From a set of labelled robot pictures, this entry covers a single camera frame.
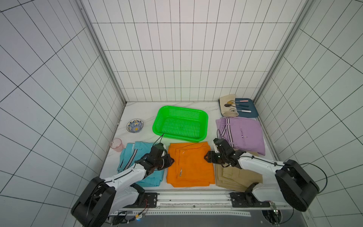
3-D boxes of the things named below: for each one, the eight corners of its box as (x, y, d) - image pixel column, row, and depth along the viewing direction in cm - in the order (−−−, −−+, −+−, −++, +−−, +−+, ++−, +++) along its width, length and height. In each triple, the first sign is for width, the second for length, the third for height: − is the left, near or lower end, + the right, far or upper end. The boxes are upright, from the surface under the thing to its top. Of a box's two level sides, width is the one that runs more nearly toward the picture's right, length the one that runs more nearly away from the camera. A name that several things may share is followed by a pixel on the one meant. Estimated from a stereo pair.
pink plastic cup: (110, 152, 90) (107, 149, 87) (114, 140, 95) (112, 137, 92) (122, 152, 90) (120, 149, 87) (126, 140, 95) (124, 137, 92)
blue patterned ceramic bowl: (126, 133, 100) (124, 130, 98) (130, 120, 107) (128, 118, 105) (141, 133, 100) (140, 130, 98) (144, 120, 107) (143, 118, 105)
